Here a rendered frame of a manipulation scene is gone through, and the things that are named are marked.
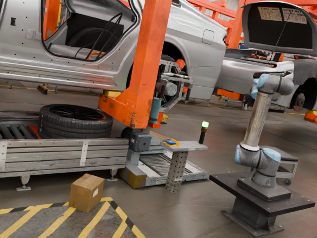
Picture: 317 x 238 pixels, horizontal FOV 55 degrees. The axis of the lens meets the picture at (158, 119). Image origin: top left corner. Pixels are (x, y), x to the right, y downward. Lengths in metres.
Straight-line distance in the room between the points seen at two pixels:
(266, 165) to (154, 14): 1.46
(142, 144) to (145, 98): 0.52
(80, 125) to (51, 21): 2.71
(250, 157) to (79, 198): 1.31
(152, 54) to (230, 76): 3.21
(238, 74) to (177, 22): 2.42
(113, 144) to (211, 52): 1.73
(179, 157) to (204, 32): 1.57
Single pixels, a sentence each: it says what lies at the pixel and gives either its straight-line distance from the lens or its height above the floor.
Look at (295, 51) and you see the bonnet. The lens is 6.27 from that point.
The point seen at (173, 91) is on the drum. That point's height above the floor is 0.84.
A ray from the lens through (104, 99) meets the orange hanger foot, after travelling 3.05.
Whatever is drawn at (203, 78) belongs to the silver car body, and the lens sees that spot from 3.70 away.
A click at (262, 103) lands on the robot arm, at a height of 0.98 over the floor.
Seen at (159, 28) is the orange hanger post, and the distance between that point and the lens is 2.56.
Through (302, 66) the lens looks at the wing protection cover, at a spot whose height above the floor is 1.43.
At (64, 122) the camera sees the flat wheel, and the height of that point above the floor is 0.48.
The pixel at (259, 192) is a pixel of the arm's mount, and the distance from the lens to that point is 2.44.
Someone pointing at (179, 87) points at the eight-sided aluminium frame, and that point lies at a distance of 3.41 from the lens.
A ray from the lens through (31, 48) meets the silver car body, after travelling 2.72.
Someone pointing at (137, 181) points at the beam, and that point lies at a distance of 2.72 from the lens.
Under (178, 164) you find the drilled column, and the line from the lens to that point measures 2.69.
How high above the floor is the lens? 1.18
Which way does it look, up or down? 12 degrees down
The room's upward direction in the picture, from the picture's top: 12 degrees clockwise
